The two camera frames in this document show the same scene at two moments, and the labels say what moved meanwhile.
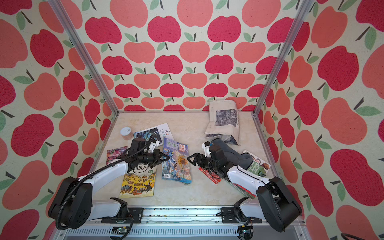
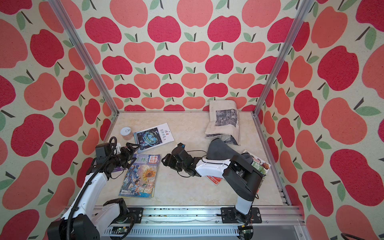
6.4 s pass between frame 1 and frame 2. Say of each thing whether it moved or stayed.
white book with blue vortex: stayed
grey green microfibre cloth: stayed
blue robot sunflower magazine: moved
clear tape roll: stayed
